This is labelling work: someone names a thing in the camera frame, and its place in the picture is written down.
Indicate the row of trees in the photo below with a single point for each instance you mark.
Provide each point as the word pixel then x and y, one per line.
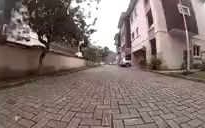
pixel 91 53

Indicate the white car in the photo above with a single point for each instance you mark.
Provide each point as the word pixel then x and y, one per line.
pixel 125 62

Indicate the grey brick paved road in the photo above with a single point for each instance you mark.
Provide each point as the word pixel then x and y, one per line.
pixel 106 100

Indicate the bush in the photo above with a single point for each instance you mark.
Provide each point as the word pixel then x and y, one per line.
pixel 155 63

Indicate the pink and white building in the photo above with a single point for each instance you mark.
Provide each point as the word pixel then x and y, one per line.
pixel 163 40

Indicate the large leafy tree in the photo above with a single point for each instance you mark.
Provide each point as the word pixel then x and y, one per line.
pixel 53 20

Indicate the concrete kerb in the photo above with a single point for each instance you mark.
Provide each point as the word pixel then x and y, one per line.
pixel 23 81
pixel 190 78

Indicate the pole with sign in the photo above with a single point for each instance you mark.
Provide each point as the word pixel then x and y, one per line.
pixel 187 43

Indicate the low bushes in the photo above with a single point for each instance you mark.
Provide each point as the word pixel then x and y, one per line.
pixel 203 66

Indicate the beige boundary wall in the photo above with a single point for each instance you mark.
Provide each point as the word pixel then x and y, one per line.
pixel 16 60

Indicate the white building behind wall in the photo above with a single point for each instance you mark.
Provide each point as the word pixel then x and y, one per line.
pixel 20 31

